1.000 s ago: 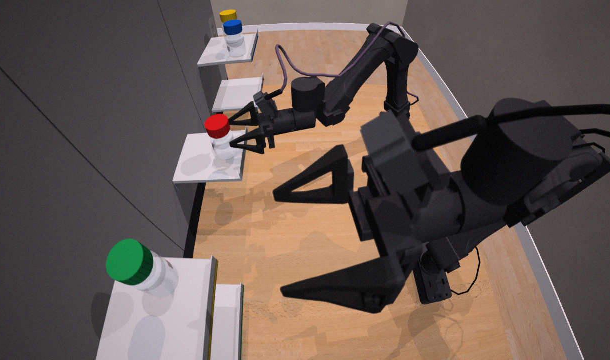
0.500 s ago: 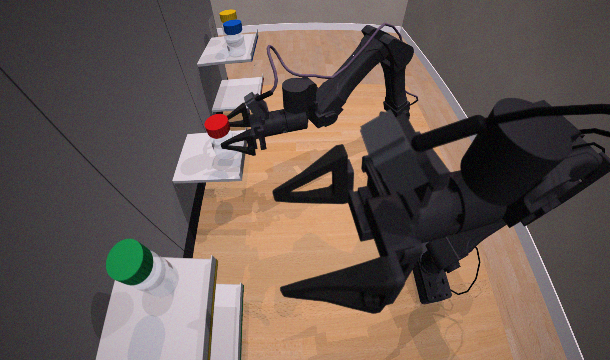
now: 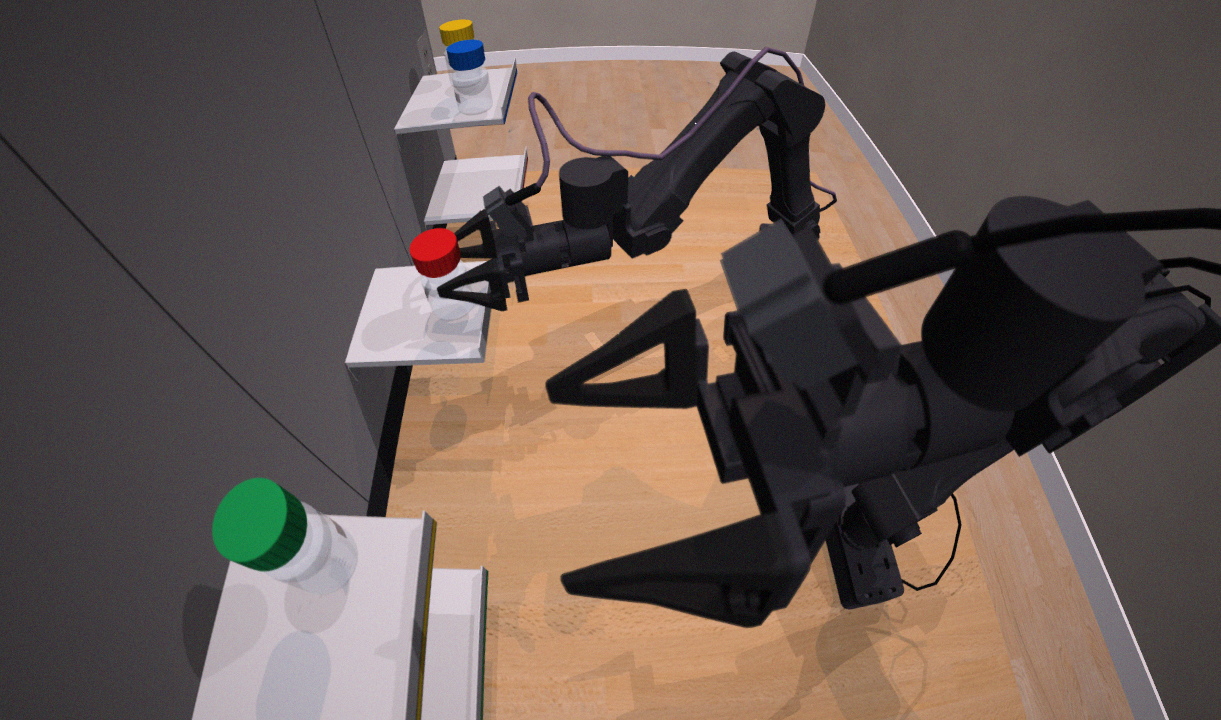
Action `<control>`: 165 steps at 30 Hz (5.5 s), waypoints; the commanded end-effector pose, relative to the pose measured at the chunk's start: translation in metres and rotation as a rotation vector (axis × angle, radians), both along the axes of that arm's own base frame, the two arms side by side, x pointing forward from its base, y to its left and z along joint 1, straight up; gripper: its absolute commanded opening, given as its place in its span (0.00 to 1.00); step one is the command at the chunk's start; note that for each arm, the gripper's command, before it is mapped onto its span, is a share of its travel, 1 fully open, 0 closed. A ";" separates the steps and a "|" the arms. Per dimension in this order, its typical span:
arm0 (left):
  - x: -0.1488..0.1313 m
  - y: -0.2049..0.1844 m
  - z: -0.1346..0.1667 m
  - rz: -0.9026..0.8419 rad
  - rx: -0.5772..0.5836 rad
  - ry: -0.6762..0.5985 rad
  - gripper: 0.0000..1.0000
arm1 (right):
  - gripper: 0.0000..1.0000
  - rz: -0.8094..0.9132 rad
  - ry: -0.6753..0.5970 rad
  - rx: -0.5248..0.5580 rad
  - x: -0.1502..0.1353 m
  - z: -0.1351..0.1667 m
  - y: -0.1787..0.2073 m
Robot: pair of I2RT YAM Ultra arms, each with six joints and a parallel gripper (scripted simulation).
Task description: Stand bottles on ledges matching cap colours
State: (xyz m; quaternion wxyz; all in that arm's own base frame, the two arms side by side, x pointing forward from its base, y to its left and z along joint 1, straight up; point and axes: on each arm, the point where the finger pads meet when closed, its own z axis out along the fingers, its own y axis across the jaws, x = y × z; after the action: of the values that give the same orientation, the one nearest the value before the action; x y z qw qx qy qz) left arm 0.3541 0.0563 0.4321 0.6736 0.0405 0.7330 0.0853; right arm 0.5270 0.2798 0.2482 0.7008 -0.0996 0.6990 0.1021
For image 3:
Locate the white bottle with yellow cap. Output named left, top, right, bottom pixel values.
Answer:
left=440, top=20, right=474, bottom=85

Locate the white bottle with green cap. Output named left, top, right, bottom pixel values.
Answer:
left=212, top=478, right=358, bottom=596

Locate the clear glass bottle with red cap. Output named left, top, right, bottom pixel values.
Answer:
left=409, top=228, right=474, bottom=321

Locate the clear bottle with blue cap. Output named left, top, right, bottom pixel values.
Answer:
left=447, top=40, right=493, bottom=115

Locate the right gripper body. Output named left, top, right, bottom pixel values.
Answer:
left=490, top=201, right=569, bottom=303

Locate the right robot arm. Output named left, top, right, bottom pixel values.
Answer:
left=557, top=51, right=825, bottom=267

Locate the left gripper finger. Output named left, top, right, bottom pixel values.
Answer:
left=560, top=513, right=792, bottom=628
left=545, top=289, right=697, bottom=409

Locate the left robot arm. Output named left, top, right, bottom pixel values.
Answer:
left=720, top=218, right=1221, bottom=605

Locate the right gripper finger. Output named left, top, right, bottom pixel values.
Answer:
left=437, top=257, right=508, bottom=311
left=454, top=209, right=497, bottom=259

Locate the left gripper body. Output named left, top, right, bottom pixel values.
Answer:
left=695, top=226, right=926, bottom=611

